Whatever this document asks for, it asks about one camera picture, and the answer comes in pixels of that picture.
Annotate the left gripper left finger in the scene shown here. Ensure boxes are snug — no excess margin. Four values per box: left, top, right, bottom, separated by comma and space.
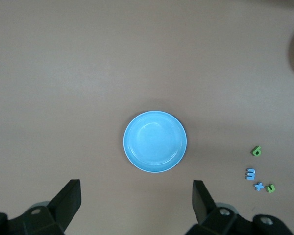
0, 179, 82, 235

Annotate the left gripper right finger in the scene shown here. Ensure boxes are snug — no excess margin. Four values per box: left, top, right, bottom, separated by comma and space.
185, 180, 294, 235

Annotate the blue lowercase letter m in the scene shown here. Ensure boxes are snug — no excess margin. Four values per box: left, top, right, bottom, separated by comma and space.
245, 168, 257, 181

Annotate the green lowercase letter g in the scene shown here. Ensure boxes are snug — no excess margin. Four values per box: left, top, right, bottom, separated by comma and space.
250, 145, 262, 157

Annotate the blue plate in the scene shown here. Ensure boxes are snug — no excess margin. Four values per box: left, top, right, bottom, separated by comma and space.
123, 110, 188, 173

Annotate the brown table mat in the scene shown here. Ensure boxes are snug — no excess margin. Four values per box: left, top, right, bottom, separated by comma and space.
0, 0, 294, 235

